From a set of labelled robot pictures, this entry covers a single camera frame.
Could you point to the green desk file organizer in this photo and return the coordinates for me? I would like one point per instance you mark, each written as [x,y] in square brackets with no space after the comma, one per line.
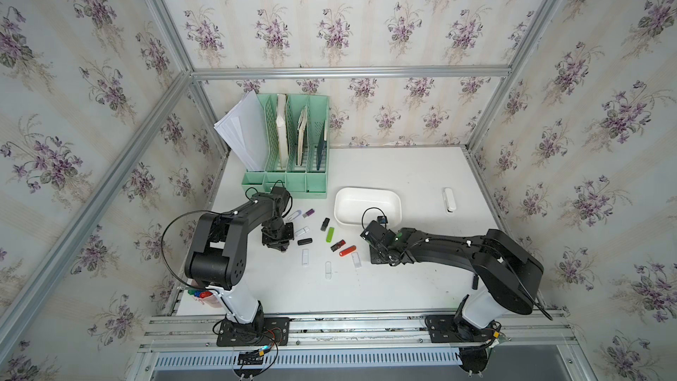
[310,181]

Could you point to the white storage box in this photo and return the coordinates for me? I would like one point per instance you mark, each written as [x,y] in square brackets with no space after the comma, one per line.
[353,205]

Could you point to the red translucent usb drive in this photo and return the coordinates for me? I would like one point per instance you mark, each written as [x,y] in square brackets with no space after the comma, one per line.
[347,251]

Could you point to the small black usb drive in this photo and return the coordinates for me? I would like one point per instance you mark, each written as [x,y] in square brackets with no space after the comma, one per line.
[325,224]

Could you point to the white book in organizer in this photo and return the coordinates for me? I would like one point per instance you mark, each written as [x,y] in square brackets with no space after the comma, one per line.
[281,126]

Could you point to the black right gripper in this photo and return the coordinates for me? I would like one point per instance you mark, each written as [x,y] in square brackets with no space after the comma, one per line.
[373,260]

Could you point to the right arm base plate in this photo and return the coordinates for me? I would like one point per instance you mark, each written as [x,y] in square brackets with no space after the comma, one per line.
[453,329]

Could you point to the green usb drive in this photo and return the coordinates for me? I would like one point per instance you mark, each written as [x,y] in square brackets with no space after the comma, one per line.
[330,233]

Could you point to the white silver usb drive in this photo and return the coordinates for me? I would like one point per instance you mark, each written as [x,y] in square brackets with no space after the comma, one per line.
[302,231]

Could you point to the white paper stack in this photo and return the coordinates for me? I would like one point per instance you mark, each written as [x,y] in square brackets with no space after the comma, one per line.
[243,128]

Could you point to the white green-band usb drive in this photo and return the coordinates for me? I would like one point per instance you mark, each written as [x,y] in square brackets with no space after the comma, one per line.
[328,270]

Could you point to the red black swivel usb drive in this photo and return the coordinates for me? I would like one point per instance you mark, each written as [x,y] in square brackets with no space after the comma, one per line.
[338,245]

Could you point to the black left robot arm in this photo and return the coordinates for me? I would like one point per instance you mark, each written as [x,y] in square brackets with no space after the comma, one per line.
[217,256]

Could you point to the white clear usb drive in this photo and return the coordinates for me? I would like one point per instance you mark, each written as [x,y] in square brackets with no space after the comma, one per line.
[356,260]

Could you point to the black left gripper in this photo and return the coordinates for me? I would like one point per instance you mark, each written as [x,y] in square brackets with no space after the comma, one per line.
[289,228]

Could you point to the beige notebook in organizer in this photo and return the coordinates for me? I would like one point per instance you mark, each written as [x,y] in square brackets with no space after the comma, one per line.
[301,134]

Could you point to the white eraser stick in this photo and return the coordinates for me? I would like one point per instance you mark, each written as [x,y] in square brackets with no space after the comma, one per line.
[449,200]

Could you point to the aluminium frame rail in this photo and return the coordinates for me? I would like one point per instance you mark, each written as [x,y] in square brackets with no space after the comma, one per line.
[418,71]

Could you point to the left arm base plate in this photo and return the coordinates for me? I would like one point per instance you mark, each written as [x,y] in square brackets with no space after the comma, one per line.
[269,331]

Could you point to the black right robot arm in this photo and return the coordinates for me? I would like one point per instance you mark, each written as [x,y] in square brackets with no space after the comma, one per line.
[510,275]

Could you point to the pink pen cup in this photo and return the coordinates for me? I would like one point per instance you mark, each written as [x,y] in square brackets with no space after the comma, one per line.
[205,297]

